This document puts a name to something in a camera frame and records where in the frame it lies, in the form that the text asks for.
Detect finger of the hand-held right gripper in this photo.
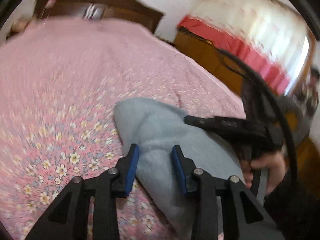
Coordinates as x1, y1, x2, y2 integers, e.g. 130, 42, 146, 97
184, 115, 218, 131

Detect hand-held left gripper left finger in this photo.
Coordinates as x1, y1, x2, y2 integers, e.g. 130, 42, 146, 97
25, 143, 140, 240

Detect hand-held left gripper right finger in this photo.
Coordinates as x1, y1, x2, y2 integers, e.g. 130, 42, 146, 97
172, 145, 286, 240

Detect grey pants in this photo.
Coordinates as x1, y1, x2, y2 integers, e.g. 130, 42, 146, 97
114, 97, 266, 240

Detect person's right forearm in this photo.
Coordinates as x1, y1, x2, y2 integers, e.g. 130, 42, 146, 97
263, 169, 320, 240

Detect person's right hand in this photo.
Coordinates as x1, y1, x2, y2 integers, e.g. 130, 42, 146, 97
241, 152, 287, 195

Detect low wooden cabinet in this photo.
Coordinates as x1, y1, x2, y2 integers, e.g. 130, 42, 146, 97
172, 27, 320, 202

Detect floral curtain with red hem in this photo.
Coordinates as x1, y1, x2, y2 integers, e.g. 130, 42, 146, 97
177, 0, 314, 96

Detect pink floral bedspread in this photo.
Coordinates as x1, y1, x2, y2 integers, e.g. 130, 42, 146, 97
0, 17, 247, 240

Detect dark wooden headboard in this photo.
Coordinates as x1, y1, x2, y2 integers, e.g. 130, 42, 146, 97
34, 0, 164, 34

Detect black cable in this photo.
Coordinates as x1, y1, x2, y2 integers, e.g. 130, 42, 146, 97
217, 48, 298, 172

